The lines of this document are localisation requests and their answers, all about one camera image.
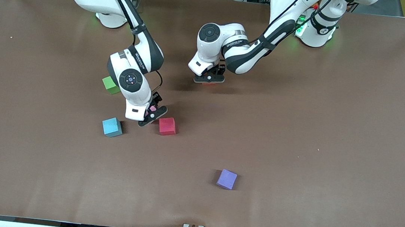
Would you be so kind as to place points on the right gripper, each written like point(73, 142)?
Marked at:
point(156, 99)

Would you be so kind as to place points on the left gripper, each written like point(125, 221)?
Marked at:
point(217, 70)

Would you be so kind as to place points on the pink foam block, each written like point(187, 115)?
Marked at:
point(153, 108)

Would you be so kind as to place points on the orange foam block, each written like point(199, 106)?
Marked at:
point(209, 84)

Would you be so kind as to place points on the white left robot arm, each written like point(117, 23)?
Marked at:
point(205, 53)

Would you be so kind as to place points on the red foam block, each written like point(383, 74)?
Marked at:
point(167, 126)

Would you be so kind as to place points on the green foam block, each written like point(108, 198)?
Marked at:
point(109, 85)

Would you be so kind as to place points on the blue foam block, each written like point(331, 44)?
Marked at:
point(111, 127)

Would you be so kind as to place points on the light purple foam block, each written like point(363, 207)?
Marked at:
point(227, 179)

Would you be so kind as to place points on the brown table cover sheet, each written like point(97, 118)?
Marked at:
point(290, 213)

